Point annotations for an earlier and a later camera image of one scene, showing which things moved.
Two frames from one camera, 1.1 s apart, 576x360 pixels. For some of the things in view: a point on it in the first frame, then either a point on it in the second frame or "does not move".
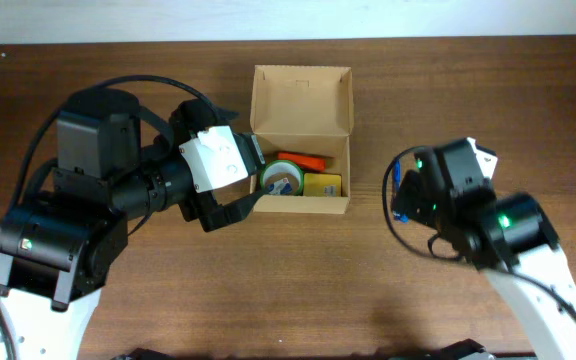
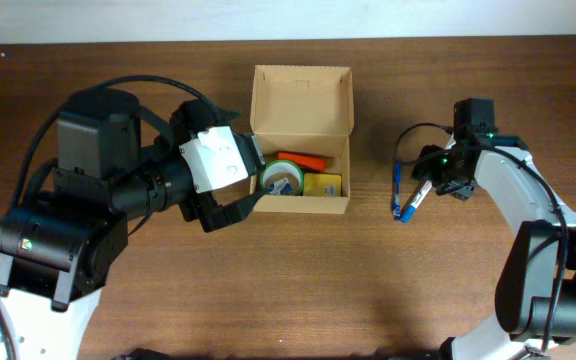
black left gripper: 194,203 does not move
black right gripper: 413,195 -> 452,185
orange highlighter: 306,162 does not move
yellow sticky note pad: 322,185 does not move
